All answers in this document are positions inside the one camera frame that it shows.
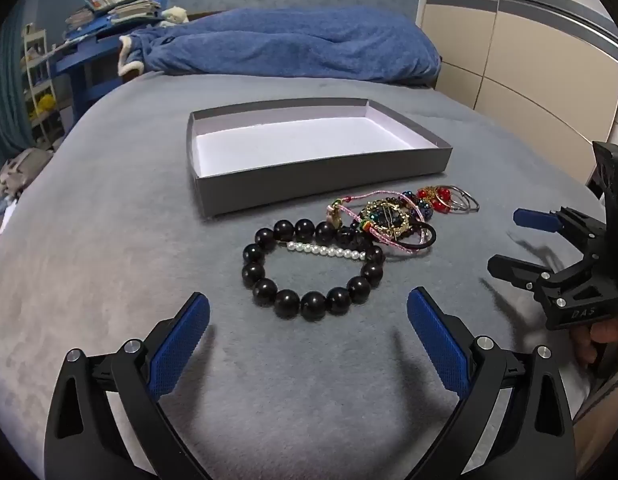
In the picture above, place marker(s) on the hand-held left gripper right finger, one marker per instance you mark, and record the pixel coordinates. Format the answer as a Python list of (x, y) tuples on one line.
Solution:
[(436, 345)]

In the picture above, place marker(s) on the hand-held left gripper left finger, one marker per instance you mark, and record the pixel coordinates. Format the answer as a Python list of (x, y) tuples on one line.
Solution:
[(181, 347)]

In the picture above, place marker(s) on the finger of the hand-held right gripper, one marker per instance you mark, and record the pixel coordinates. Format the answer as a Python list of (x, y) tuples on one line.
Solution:
[(534, 218), (514, 270)]

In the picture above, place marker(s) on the grey shallow cardboard box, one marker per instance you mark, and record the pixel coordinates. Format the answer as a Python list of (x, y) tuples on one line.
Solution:
[(309, 140)]

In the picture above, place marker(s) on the person's right hand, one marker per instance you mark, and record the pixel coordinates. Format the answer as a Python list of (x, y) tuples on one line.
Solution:
[(606, 331)]

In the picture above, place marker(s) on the grey bed cover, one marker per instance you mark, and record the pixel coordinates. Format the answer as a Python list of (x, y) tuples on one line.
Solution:
[(114, 240)]

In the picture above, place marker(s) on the beige wardrobe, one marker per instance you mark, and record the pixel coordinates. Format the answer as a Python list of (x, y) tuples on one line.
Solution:
[(514, 60)]

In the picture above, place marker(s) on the white paper sheet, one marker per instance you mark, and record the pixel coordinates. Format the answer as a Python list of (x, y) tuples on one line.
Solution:
[(6, 217)]

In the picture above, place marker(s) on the grey bag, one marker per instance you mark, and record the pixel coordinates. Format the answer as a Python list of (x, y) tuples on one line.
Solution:
[(24, 170)]

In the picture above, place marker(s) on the yellow toy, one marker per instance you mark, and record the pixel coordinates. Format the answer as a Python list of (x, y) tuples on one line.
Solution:
[(46, 103)]

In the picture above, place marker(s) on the blue fleece blanket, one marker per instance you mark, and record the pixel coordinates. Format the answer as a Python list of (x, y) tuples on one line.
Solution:
[(299, 45)]

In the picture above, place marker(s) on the blue desk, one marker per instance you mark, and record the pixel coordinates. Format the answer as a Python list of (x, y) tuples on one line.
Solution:
[(86, 65)]

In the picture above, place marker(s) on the teal curtain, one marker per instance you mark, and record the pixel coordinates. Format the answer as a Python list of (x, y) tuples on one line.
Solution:
[(6, 100)]

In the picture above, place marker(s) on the white shelf unit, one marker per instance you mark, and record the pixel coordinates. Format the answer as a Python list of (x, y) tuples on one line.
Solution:
[(31, 60)]

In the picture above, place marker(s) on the cream plush toy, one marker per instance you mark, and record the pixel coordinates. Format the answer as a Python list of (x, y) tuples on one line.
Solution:
[(174, 15)]

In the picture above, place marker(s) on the stack of papers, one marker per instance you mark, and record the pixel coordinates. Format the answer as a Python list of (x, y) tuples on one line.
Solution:
[(129, 10)]

